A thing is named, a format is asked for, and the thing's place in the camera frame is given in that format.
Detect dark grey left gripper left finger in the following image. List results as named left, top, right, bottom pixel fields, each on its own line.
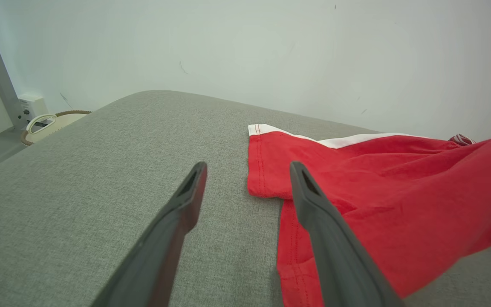
left=92, top=161, right=208, bottom=307

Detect white wall socket box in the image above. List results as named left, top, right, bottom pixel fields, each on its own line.
left=17, top=95, right=49, bottom=125

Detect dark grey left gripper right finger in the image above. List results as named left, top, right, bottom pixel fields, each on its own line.
left=289, top=161, right=404, bottom=307

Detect cream woven laundry basket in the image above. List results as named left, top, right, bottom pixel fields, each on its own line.
left=20, top=110, right=93, bottom=146

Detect red shorts with white stripe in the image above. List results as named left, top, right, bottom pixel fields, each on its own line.
left=248, top=124, right=491, bottom=307

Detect grey metal post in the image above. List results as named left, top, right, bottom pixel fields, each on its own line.
left=0, top=36, right=29, bottom=131

